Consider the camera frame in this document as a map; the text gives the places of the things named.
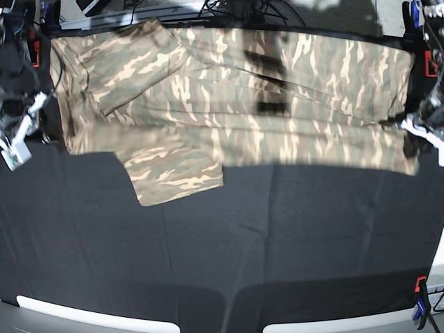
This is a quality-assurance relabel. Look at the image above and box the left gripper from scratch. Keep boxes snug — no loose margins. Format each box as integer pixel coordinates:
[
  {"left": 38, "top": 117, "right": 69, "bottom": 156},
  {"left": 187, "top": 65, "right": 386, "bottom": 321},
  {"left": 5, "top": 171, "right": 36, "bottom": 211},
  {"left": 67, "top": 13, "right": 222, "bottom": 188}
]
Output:
[{"left": 400, "top": 96, "right": 443, "bottom": 148}]

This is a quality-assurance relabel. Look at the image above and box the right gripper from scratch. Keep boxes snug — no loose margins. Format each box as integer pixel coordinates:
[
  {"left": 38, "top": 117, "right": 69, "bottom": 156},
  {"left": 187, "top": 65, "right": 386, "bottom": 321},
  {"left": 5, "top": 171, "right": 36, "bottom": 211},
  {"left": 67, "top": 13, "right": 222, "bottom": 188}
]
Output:
[{"left": 1, "top": 92, "right": 48, "bottom": 146}]

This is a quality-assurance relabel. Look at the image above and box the camouflage t-shirt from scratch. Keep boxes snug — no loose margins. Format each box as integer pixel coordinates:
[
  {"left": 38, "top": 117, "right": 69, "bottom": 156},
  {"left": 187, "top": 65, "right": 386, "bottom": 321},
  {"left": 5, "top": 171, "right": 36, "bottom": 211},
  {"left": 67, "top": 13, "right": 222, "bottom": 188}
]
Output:
[{"left": 51, "top": 19, "right": 419, "bottom": 206}]

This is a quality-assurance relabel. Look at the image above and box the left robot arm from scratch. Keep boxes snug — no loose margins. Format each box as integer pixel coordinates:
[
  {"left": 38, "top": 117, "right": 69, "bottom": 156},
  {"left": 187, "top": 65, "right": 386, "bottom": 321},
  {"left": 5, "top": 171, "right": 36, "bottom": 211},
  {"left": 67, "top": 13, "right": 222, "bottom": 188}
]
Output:
[{"left": 402, "top": 1, "right": 443, "bottom": 148}]

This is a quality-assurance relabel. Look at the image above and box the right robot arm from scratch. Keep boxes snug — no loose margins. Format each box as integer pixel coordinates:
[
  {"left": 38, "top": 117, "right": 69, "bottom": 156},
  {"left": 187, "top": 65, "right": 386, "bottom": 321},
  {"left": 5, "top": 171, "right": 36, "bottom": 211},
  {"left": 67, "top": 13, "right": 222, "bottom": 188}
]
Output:
[{"left": 1, "top": 1, "right": 51, "bottom": 150}]

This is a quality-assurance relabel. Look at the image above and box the orange black clamp far left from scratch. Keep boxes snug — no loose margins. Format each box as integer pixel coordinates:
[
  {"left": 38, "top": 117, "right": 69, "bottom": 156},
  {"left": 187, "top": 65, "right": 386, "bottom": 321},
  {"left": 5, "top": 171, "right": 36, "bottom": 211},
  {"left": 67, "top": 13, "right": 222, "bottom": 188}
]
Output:
[{"left": 27, "top": 31, "right": 40, "bottom": 68}]

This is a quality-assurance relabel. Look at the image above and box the orange black clamp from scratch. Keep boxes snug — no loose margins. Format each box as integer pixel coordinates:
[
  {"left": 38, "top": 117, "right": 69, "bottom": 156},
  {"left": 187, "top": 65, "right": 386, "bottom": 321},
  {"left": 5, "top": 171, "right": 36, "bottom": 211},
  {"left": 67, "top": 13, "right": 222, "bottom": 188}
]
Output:
[
  {"left": 27, "top": 31, "right": 40, "bottom": 68},
  {"left": 425, "top": 50, "right": 438, "bottom": 78}
]

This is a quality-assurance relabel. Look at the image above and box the orange black clamp far right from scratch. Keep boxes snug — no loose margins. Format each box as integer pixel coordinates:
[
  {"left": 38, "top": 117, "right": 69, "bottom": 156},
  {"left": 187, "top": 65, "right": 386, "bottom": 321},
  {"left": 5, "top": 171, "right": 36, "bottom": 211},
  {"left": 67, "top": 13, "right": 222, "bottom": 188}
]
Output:
[{"left": 425, "top": 50, "right": 438, "bottom": 78}]

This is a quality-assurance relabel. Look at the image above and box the blue bar clamp far right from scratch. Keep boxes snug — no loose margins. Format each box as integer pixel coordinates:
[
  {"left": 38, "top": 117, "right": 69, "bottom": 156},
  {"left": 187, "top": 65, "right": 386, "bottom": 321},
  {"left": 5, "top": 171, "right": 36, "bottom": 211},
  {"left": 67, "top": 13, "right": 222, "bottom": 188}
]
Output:
[{"left": 402, "top": 1, "right": 423, "bottom": 39}]

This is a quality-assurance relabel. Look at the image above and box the blue bar clamp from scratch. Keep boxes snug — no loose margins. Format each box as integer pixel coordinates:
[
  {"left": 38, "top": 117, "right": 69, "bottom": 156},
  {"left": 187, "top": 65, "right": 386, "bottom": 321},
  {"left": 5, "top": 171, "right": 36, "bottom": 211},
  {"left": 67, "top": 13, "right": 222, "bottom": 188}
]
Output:
[
  {"left": 402, "top": 1, "right": 423, "bottom": 39},
  {"left": 39, "top": 0, "right": 61, "bottom": 30}
]

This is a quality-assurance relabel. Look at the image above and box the blue bar clamp far left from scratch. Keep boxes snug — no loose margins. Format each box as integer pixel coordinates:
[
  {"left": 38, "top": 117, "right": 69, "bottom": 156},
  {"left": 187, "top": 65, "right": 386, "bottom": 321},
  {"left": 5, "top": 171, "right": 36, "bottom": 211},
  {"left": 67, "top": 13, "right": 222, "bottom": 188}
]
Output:
[{"left": 39, "top": 0, "right": 61, "bottom": 30}]

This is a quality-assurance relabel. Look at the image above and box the blue orange clamp near right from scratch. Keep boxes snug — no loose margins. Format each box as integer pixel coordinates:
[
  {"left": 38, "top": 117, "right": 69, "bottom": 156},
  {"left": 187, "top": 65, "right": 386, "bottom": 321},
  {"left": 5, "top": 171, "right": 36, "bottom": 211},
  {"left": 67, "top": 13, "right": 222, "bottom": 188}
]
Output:
[{"left": 413, "top": 275, "right": 431, "bottom": 330}]

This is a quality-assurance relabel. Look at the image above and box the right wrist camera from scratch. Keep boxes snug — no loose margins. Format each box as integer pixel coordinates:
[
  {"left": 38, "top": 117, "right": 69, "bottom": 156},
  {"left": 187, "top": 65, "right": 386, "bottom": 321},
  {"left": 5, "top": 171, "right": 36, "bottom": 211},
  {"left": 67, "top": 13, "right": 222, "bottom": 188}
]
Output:
[{"left": 1, "top": 141, "right": 32, "bottom": 171}]

